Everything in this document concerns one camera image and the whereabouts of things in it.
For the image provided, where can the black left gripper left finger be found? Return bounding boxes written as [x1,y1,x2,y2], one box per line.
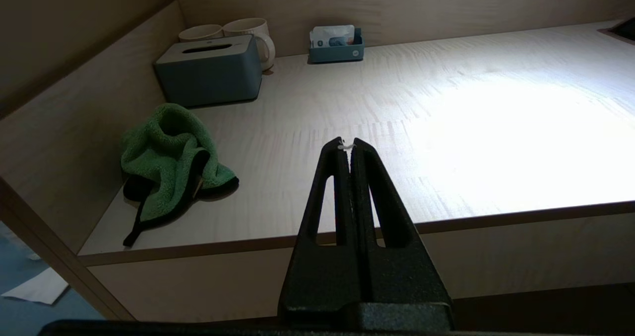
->
[277,137,361,328]

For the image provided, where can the long wooden desk upstand panel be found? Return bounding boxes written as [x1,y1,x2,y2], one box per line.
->
[178,0,635,59]

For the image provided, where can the green microfibre cloth black edge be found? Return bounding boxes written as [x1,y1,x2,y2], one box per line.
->
[121,103,240,248]

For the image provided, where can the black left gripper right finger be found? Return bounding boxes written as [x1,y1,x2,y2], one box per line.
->
[350,138,455,329]

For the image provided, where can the white paper sheet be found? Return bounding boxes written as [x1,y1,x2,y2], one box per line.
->
[1,268,69,305]

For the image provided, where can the blue-grey tissue box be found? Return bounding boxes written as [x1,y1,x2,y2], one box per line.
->
[154,34,263,108]

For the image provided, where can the small blue sachet tray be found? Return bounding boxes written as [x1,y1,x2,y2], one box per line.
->
[308,27,365,64]

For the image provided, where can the black recessed power socket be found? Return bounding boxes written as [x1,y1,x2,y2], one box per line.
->
[598,17,635,44]

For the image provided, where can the cream ceramic mug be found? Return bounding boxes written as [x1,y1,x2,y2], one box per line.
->
[178,24,224,42]

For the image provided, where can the white sachet packets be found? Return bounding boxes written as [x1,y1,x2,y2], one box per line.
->
[310,25,356,48]

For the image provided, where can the cream mug with handle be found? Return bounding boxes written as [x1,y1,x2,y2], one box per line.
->
[223,18,276,72]

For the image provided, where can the wooden desk side panel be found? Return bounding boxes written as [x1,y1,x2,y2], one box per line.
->
[0,0,187,322]

